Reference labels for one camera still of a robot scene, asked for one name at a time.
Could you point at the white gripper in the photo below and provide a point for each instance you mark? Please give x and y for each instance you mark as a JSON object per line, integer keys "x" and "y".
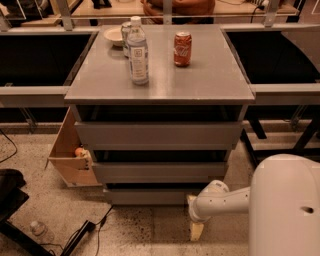
{"x": 194, "y": 209}

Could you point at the grey bottom drawer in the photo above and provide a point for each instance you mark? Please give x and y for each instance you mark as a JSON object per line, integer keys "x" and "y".
{"x": 148, "y": 197}

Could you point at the grey drawer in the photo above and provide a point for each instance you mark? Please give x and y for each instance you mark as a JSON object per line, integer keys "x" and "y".
{"x": 158, "y": 172}
{"x": 148, "y": 197}
{"x": 159, "y": 136}

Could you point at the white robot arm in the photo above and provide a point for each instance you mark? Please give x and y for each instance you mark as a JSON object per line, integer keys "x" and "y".
{"x": 283, "y": 203}

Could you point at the grey drawer cabinet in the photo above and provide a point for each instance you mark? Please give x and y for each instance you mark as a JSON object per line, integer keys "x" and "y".
{"x": 103, "y": 92}

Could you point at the grey middle drawer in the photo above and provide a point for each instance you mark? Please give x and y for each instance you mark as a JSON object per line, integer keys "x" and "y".
{"x": 158, "y": 172}

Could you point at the grey top drawer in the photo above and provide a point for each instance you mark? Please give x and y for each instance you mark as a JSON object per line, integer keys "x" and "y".
{"x": 159, "y": 136}

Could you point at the black table leg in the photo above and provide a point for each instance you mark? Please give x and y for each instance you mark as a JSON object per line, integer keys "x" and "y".
{"x": 244, "y": 138}

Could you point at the black power strip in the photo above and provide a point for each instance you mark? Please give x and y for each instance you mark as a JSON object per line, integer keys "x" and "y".
{"x": 87, "y": 227}

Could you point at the cardboard box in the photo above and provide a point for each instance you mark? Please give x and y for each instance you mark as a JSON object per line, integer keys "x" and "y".
{"x": 75, "y": 171}

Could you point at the orange fruit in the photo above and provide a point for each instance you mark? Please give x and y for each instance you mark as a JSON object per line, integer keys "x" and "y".
{"x": 78, "y": 152}

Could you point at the plastic bottle on floor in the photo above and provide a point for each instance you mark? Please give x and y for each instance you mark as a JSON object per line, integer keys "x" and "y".
{"x": 42, "y": 233}

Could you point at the red cola can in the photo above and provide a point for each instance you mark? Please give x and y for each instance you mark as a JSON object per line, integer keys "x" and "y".
{"x": 182, "y": 48}

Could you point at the clear plastic water bottle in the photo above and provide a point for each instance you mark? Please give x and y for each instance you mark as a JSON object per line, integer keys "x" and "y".
{"x": 138, "y": 52}

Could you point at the black chair base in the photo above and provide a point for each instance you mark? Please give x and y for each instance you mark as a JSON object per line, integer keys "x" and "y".
{"x": 11, "y": 199}

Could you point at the white bowl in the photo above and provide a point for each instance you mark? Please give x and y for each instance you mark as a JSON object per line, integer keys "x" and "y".
{"x": 114, "y": 36}

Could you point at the brown leather bag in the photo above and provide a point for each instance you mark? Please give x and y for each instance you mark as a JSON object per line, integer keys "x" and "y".
{"x": 186, "y": 11}

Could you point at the left grey table frame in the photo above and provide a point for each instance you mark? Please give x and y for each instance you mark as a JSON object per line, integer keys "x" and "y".
{"x": 37, "y": 65}

